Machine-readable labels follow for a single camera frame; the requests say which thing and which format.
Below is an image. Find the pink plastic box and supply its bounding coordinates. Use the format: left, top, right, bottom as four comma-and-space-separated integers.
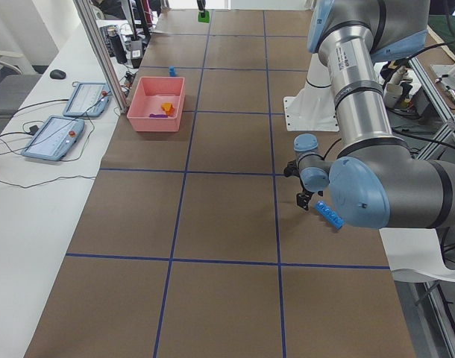
127, 76, 185, 132

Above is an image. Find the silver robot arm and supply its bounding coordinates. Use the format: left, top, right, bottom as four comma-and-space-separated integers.
284, 1, 455, 229

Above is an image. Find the orange block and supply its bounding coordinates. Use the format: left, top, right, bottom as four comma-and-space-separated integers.
161, 102, 175, 116

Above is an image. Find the aluminium frame post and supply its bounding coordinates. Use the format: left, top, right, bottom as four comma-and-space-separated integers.
73, 0, 128, 113

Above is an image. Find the lower blue teach pendant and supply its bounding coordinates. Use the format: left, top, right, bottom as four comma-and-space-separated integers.
21, 116, 85, 161

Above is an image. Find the blue teach pendant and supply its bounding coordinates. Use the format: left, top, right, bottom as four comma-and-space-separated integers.
63, 82, 111, 118
21, 116, 85, 161

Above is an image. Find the black bottle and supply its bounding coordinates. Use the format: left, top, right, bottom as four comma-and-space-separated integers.
107, 26, 128, 64

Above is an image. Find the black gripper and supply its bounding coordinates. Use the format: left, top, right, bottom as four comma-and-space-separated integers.
197, 0, 206, 11
296, 187, 323, 211

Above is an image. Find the purple block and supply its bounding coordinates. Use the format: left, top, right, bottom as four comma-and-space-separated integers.
149, 113, 169, 119

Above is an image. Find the green block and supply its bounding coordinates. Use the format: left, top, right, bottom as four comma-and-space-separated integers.
198, 10, 210, 23

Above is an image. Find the upper blue teach pendant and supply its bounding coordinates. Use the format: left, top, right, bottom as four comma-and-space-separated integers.
63, 82, 111, 118

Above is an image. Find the long blue studded block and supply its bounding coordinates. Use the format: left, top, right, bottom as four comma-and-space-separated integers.
315, 201, 345, 230

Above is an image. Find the black computer mouse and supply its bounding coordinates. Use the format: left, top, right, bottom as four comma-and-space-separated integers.
49, 69, 66, 80

